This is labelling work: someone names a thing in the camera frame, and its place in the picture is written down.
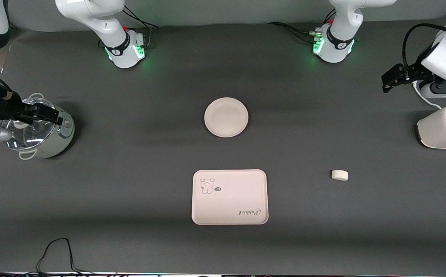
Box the beige rabbit print tray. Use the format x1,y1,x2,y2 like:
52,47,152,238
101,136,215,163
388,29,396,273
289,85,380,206
191,169,269,225

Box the black right base cables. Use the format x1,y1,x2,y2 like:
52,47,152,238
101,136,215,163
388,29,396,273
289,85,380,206
122,5,159,48

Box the white toaster power cable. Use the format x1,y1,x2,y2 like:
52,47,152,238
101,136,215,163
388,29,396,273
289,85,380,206
413,80,443,109

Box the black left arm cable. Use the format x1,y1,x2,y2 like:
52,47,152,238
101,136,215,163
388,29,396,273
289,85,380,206
401,23,446,70

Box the thin black loose cable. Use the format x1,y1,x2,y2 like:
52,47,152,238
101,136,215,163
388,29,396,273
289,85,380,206
36,237,95,275

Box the round beige plate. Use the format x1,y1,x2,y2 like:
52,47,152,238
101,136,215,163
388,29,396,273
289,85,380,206
204,97,249,138

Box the pale green electric pot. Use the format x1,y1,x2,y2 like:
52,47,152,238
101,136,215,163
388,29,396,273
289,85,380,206
0,93,76,160

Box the glass pot lid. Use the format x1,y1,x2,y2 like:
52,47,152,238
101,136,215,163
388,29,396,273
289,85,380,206
0,98,57,150

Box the cream white toaster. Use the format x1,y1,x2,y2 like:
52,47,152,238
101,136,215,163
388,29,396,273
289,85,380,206
416,105,446,149

